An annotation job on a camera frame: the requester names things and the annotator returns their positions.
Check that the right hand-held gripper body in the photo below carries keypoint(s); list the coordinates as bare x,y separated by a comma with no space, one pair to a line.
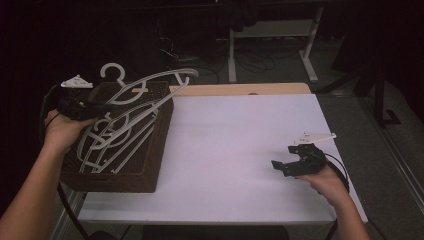
311,160

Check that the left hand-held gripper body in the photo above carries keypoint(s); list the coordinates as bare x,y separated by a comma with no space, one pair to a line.
78,103

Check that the brown woven basket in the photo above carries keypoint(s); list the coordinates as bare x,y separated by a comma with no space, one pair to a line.
140,180

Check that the person's right hand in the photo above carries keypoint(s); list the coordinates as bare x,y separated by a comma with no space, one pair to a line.
330,186

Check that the person's left hand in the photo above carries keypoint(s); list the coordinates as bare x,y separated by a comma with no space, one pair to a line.
61,131

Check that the white table mat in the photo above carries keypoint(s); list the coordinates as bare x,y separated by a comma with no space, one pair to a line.
233,150

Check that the light wooden table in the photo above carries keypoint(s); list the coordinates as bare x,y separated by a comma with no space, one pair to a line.
233,89

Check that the dark metal stand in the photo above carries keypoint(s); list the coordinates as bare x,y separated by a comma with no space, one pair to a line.
380,100

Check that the dark hanging cloth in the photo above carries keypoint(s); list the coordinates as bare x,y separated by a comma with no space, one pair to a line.
238,16

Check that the white desk frame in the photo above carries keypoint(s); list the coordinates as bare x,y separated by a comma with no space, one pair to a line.
231,60

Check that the metal table frame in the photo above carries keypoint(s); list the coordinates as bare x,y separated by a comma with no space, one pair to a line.
65,220

